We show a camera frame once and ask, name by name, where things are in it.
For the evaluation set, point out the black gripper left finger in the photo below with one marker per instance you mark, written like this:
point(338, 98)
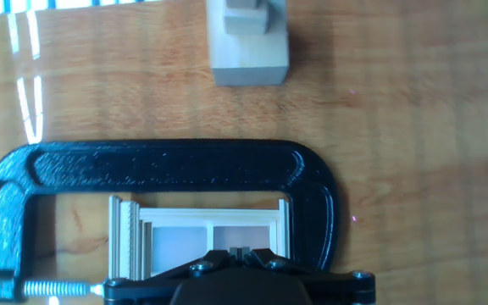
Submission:
point(210, 260)

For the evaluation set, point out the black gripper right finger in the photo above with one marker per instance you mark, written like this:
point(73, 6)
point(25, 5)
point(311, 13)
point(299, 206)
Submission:
point(273, 260)

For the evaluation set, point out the wooden compartment tray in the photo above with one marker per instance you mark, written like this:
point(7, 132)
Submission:
point(206, 216)

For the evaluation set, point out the black C-clamp with steel screw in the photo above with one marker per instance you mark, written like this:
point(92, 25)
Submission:
point(163, 165)

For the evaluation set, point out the orange wooden board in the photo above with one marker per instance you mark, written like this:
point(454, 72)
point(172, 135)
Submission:
point(396, 127)

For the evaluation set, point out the pale wooden block puzzle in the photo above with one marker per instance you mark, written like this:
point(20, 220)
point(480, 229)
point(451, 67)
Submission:
point(248, 55)

